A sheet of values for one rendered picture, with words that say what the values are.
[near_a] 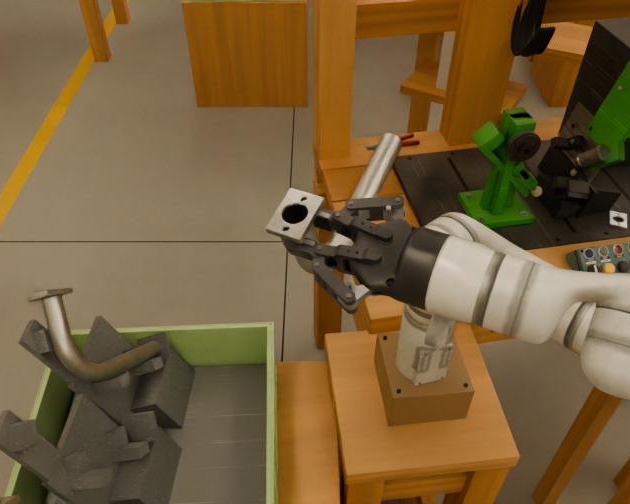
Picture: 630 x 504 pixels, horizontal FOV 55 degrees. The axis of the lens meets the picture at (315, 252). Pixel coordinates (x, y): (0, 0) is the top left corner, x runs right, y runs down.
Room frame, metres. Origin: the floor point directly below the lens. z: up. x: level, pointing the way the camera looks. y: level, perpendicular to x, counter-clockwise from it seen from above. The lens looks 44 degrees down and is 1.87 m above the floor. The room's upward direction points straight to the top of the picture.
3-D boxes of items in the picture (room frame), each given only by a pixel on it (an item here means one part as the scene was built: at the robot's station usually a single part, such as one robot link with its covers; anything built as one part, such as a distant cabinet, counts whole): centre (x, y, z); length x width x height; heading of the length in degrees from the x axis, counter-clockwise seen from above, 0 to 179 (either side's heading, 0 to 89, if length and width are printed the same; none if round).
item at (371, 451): (0.67, -0.20, 0.83); 0.32 x 0.32 x 0.04; 6
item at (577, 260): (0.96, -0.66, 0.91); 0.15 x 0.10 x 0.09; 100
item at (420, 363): (0.67, -0.20, 1.03); 0.09 x 0.09 x 0.17; 17
